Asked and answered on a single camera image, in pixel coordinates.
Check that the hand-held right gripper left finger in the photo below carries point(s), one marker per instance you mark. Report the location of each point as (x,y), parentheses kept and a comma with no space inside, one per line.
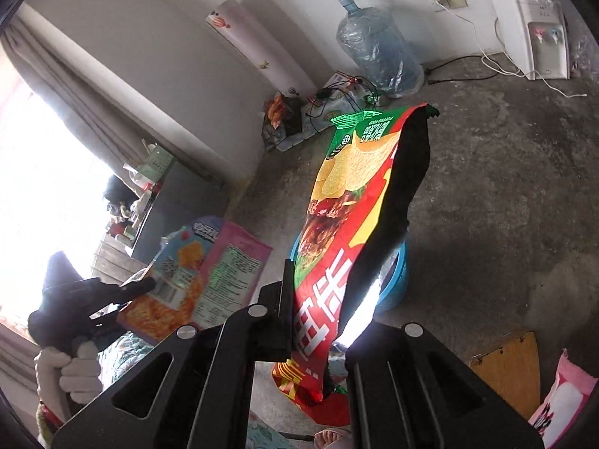
(276,299)

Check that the green plastic basket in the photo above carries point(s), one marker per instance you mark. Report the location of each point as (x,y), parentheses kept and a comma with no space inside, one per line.
(158,164)

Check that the rolled white poster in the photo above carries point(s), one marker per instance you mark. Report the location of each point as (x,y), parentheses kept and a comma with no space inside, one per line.
(262,42)

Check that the large clear water bottle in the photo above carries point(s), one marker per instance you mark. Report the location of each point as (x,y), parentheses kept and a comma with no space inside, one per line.
(379,51)

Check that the pink snack bag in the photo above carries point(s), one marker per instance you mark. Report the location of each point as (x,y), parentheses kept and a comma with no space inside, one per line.
(220,271)

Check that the blue mesh wastebasket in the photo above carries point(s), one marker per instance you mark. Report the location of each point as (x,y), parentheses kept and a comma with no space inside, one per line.
(397,285)

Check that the white water dispenser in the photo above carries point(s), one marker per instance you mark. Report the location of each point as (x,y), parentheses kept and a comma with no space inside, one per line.
(524,32)

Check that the wooden board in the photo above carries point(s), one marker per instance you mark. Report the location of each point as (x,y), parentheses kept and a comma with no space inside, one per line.
(510,369)

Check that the person's left hand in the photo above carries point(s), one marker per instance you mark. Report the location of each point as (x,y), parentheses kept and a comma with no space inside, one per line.
(79,374)

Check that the orange snack bag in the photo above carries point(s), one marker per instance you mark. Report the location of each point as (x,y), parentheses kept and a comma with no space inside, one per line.
(281,117)

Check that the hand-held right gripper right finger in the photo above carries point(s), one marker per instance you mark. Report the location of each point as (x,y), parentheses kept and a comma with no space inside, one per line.
(374,351)

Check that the floral blanket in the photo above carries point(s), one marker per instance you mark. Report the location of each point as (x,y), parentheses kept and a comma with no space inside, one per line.
(126,355)

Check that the metal window railing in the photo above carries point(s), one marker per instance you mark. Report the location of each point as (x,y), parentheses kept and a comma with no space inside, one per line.
(112,252)

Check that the red green chip bag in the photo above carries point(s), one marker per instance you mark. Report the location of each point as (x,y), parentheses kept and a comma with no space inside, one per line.
(346,187)

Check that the black backpack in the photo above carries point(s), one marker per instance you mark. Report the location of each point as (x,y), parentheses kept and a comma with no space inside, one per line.
(117,191)

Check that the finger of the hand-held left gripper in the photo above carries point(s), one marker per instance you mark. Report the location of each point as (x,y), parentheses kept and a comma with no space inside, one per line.
(140,287)

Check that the grey cabinet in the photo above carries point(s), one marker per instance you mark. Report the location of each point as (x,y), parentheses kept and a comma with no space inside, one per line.
(182,196)

